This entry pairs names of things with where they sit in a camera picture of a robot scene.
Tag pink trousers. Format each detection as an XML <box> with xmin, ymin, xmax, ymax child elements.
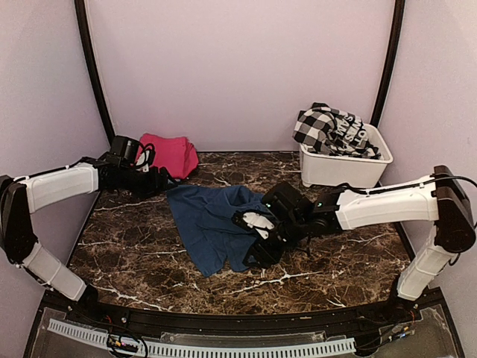
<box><xmin>140</xmin><ymin>134</ymin><xmax>199</xmax><ymax>180</ymax></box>

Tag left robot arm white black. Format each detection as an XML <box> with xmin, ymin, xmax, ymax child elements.
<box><xmin>1</xmin><ymin>157</ymin><xmax>174</xmax><ymax>325</ymax></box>

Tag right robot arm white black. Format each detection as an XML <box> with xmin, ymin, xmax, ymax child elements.
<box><xmin>238</xmin><ymin>165</ymin><xmax>476</xmax><ymax>324</ymax></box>

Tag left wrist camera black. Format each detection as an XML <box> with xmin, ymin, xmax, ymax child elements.
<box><xmin>108</xmin><ymin>136</ymin><xmax>141</xmax><ymax>167</ymax></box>

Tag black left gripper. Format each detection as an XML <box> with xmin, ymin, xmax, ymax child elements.
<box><xmin>119</xmin><ymin>166</ymin><xmax>178</xmax><ymax>201</ymax></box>

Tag black shirt white lettering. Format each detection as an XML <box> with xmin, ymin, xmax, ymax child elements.
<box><xmin>326</xmin><ymin>108</ymin><xmax>381</xmax><ymax>160</ymax></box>

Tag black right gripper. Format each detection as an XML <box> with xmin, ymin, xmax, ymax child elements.
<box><xmin>242</xmin><ymin>214</ymin><xmax>308</xmax><ymax>269</ymax></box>

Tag black curved front rail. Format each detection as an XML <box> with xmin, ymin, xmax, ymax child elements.
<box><xmin>57</xmin><ymin>302</ymin><xmax>411</xmax><ymax>336</ymax></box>

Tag black white checkered shirt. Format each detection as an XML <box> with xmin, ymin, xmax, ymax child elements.
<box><xmin>292</xmin><ymin>102</ymin><xmax>336</xmax><ymax>154</ymax></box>

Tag left black corner post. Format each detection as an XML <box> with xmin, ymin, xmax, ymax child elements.
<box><xmin>74</xmin><ymin>0</ymin><xmax>116</xmax><ymax>144</ymax></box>

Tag white slotted cable duct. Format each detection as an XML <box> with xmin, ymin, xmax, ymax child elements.
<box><xmin>47</xmin><ymin>319</ymin><xmax>356</xmax><ymax>358</ymax></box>

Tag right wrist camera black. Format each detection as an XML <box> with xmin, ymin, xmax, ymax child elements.
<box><xmin>262</xmin><ymin>181</ymin><xmax>313</xmax><ymax>224</ymax></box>

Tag white plastic laundry bin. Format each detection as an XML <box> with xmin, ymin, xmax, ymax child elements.
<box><xmin>299</xmin><ymin>124</ymin><xmax>394</xmax><ymax>188</ymax></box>

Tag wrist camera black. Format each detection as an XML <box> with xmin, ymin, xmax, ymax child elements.
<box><xmin>262</xmin><ymin>181</ymin><xmax>313</xmax><ymax>224</ymax></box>
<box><xmin>108</xmin><ymin>136</ymin><xmax>141</xmax><ymax>167</ymax></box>

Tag dark blue garment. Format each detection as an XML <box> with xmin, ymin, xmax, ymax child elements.
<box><xmin>166</xmin><ymin>185</ymin><xmax>270</xmax><ymax>277</ymax></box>

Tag right black corner post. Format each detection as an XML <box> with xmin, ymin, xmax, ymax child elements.
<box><xmin>370</xmin><ymin>0</ymin><xmax>405</xmax><ymax>128</ymax></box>

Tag black corner post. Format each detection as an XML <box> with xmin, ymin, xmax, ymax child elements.
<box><xmin>370</xmin><ymin>0</ymin><xmax>405</xmax><ymax>128</ymax></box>
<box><xmin>74</xmin><ymin>0</ymin><xmax>116</xmax><ymax>144</ymax></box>

